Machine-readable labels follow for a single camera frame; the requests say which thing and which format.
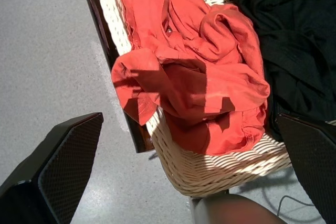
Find black garment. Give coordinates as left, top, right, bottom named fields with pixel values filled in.
left=222, top=0, right=336, bottom=142

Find red garment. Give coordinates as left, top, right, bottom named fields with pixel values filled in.
left=111, top=0, right=271, bottom=156

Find pale woven basket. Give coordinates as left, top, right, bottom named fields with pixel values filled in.
left=88, top=0, right=336, bottom=198

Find thin floor cable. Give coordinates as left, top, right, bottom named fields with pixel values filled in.
left=262, top=182, right=316, bottom=217

